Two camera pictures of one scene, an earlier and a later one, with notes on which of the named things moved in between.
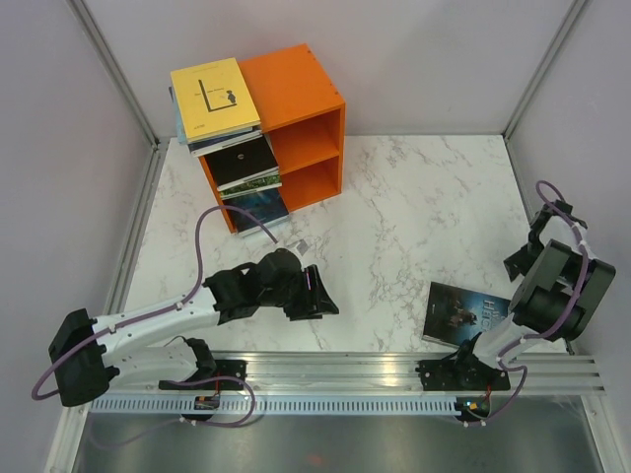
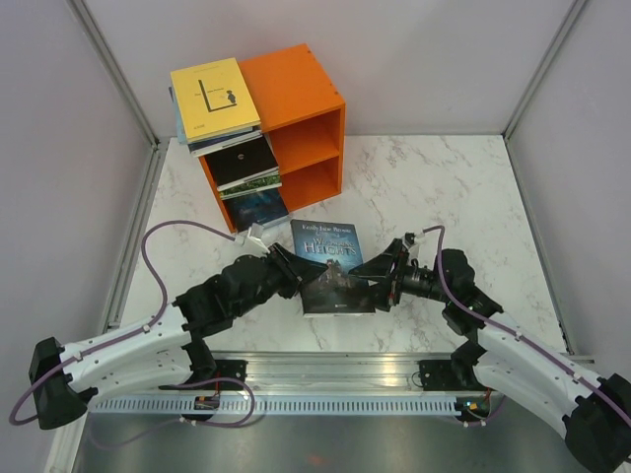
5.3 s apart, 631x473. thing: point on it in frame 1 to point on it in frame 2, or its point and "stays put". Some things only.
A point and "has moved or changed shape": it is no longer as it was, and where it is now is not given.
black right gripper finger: [521, 261] to [381, 266]
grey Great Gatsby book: [273, 171] stays put
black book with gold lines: [241, 162] stays put
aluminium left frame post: [112, 64] stays put
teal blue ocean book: [268, 207] stays put
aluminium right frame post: [563, 29] stays put
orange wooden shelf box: [304, 118] stays put
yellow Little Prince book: [212, 101] stays put
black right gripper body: [534, 243] to [396, 276]
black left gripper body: [296, 307] to [283, 278]
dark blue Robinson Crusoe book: [201, 148] stays put
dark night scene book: [455, 315] has moved or changed shape
